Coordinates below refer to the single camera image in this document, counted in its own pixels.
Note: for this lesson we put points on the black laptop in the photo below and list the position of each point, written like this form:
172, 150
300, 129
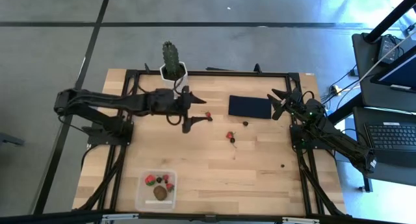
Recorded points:
390, 138

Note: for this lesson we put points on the black monitor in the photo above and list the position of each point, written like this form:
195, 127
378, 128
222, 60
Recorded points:
403, 73

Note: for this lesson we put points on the clear plastic tupperware container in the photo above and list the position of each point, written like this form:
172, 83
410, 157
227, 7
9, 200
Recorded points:
146, 201

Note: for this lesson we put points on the black diagonal pole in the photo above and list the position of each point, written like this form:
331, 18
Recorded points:
390, 19

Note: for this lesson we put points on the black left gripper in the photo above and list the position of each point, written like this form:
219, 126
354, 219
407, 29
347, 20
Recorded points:
167, 102

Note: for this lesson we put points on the red strawberry long stem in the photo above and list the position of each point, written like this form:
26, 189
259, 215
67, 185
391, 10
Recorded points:
229, 135

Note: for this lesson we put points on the red strawberry yellowish tip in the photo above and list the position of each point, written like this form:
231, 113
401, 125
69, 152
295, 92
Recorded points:
208, 114

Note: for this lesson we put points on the white power strip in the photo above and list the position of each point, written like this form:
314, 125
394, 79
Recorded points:
336, 88

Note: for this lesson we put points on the navy blue cloth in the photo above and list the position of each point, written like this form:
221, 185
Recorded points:
249, 106

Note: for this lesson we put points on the green cactus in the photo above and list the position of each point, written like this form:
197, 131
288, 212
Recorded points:
171, 60

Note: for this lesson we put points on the grey chair leg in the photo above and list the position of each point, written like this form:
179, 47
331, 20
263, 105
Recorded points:
9, 140

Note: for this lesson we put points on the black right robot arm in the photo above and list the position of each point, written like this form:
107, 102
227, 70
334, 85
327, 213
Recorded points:
338, 139

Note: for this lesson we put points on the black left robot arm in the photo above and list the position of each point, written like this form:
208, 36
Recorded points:
107, 99

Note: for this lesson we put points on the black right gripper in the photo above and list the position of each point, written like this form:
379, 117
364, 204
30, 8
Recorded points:
294, 101

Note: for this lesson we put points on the large red strawberry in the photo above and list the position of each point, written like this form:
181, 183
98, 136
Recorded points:
149, 180

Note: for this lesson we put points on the black desk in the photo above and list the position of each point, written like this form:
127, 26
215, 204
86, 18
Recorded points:
367, 97
359, 115

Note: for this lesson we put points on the black power adapter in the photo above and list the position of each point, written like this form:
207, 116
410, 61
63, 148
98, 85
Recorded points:
388, 48

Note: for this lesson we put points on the black crossbar with silver brackets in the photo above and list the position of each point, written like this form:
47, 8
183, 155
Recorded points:
208, 219

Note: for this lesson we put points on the black aluminium table frame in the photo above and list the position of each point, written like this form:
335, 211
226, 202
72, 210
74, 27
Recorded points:
243, 73

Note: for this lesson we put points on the brown kiwi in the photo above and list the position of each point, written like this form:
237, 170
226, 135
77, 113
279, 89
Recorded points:
160, 193

